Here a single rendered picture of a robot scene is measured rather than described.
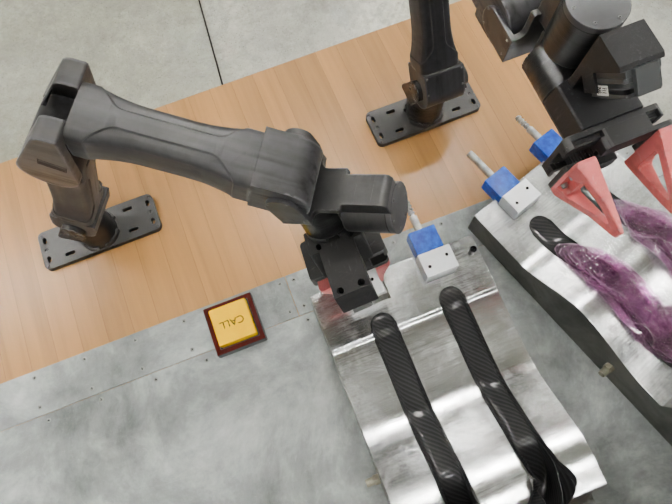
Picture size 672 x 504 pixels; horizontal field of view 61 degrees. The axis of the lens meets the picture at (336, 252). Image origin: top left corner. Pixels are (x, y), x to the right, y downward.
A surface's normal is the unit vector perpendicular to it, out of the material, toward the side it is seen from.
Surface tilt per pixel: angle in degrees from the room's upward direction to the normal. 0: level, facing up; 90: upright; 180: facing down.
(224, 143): 13
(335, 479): 0
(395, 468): 28
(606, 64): 90
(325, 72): 0
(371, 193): 21
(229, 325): 0
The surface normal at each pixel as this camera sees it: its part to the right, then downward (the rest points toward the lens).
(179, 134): 0.20, -0.26
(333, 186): -0.37, -0.36
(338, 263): -0.32, -0.55
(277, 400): -0.02, -0.31
